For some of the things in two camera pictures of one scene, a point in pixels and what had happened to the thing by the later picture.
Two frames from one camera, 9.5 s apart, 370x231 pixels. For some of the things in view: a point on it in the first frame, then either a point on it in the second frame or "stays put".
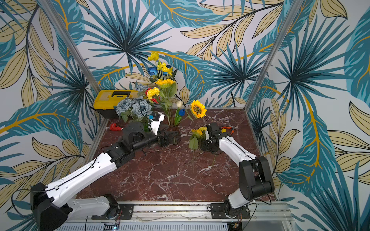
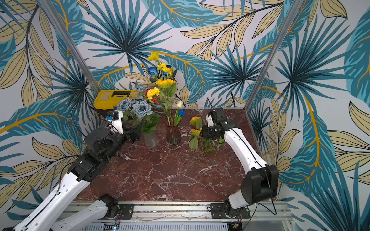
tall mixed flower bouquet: x=164 y=90 stays put
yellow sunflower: x=194 y=140 stays put
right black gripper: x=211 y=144 -> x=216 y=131
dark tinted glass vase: x=175 y=128 stays put
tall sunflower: x=198 y=109 -> x=196 y=121
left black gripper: x=166 y=141 -> x=131 y=139
